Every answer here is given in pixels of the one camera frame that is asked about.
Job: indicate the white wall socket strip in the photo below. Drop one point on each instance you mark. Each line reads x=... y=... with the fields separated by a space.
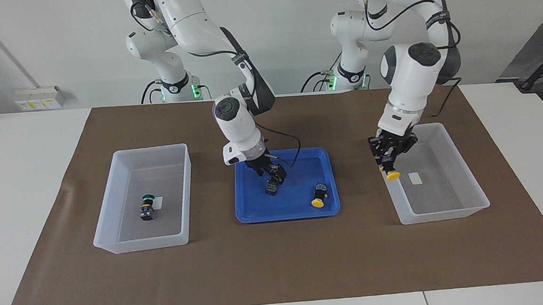
x=37 y=98

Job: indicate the brown paper mat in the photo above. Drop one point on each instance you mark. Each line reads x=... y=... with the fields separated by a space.
x=278 y=265

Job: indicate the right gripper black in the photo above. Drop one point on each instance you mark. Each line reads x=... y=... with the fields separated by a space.
x=259 y=163

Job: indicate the white label sticker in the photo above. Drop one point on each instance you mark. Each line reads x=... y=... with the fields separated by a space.
x=415 y=178
x=159 y=202

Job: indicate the blue plastic tray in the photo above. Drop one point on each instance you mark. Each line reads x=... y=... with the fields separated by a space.
x=298 y=207

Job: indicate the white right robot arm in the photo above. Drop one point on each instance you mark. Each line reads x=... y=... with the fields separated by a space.
x=234 y=121

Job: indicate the black stand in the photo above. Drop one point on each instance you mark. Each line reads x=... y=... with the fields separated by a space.
x=529 y=82

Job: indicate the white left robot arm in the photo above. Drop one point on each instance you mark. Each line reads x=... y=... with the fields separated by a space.
x=413 y=78

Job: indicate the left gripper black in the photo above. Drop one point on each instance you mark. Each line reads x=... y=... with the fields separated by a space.
x=393 y=140

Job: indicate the translucent white plastic box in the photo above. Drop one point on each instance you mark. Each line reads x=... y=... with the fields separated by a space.
x=444 y=196
x=130 y=227

